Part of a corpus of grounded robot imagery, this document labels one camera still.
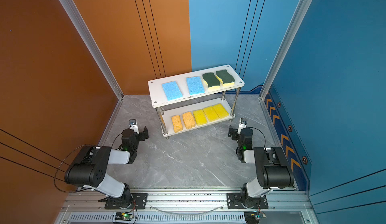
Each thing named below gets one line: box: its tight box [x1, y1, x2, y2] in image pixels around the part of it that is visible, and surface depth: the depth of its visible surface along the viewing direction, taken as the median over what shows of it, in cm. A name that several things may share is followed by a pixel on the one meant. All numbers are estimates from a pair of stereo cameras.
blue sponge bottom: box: [185, 75, 205, 95], surface depth 77 cm
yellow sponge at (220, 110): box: [212, 103, 230, 119], surface depth 104 cm
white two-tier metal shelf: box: [147, 64, 245, 140], surface depth 82 cm
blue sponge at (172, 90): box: [161, 80, 183, 101], surface depth 75 cm
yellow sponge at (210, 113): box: [202, 105, 220, 123], surface depth 102 cm
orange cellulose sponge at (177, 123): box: [171, 115, 183, 134], surface depth 95 cm
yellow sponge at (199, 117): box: [193, 109, 208, 126], surface depth 100 cm
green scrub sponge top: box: [215, 69, 235, 84], surface depth 81 cm
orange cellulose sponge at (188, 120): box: [182, 111, 196, 130], surface depth 96 cm
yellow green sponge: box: [202, 72, 221, 88], surface depth 81 cm
